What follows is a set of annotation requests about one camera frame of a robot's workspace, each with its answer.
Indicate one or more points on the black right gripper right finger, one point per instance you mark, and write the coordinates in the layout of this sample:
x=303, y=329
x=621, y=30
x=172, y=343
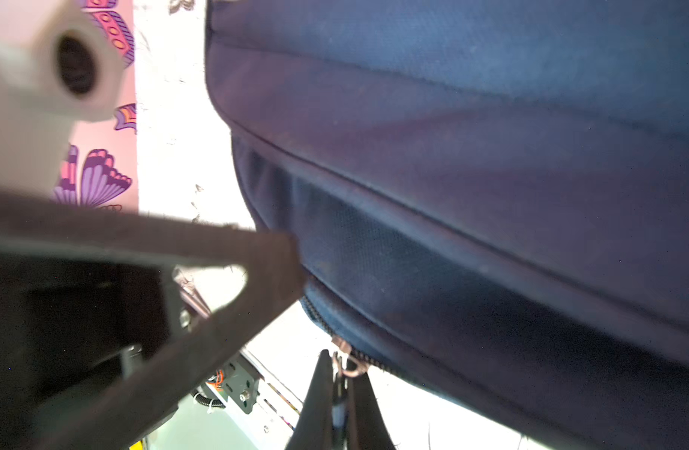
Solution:
x=365, y=428

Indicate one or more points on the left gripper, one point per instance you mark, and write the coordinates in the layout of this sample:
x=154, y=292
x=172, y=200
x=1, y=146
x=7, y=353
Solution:
x=92, y=352

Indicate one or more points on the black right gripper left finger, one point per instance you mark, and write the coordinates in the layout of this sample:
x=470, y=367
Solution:
x=314, y=428

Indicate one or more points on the navy blue backpack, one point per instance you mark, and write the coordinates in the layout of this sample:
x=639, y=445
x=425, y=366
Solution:
x=491, y=198

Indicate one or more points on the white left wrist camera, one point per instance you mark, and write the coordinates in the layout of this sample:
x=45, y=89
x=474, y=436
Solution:
x=56, y=69

